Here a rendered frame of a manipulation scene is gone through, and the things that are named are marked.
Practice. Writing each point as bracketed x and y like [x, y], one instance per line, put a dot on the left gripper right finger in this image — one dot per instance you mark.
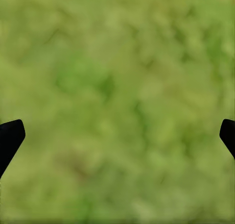
[227, 134]

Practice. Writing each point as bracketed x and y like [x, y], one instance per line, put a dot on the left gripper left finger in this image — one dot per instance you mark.
[12, 135]

